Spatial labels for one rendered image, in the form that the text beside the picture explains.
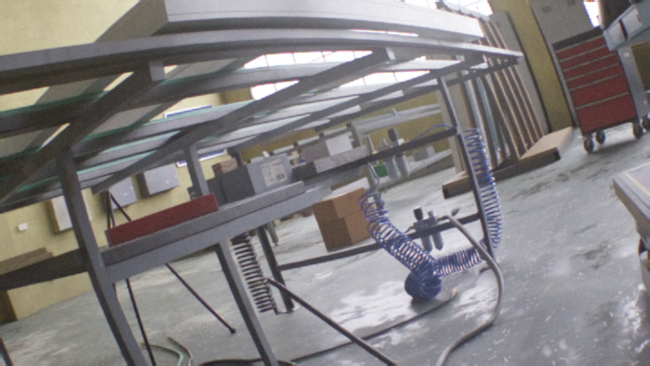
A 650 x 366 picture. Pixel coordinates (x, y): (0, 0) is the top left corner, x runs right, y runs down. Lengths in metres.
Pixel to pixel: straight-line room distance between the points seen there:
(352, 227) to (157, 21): 3.97
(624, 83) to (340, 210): 2.68
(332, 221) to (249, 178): 2.75
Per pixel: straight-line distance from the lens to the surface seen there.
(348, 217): 4.68
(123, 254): 1.13
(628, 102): 4.59
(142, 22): 0.86
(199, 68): 1.34
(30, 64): 0.67
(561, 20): 8.34
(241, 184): 2.06
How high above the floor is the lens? 0.61
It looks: 1 degrees down
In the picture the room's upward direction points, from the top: 19 degrees counter-clockwise
